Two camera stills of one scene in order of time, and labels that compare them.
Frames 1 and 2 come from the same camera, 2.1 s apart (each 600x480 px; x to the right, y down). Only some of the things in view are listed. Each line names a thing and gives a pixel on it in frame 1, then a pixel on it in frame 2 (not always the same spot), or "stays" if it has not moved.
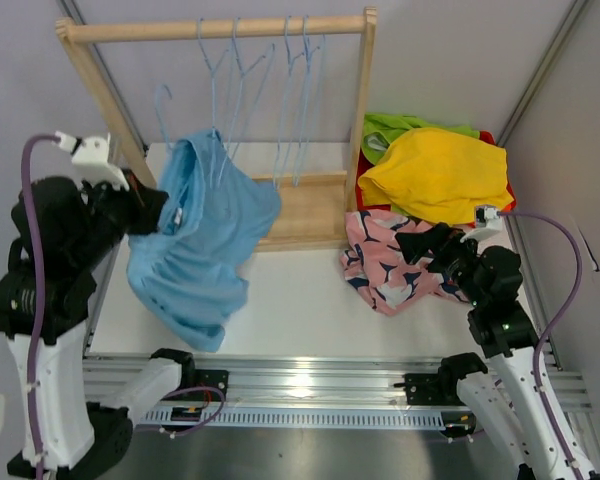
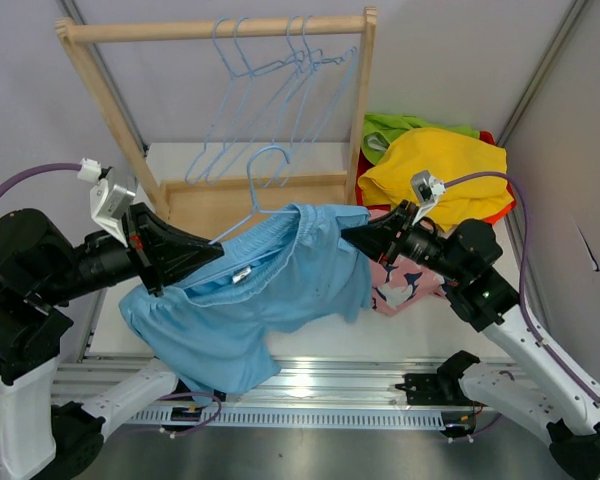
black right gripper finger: (416, 244) → (378, 237)
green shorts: (378, 130) stays
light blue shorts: (194, 266) → (212, 328)
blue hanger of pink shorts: (213, 76) → (194, 180)
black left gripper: (147, 204) → (164, 251)
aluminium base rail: (332, 383) stays
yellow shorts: (438, 174) stays
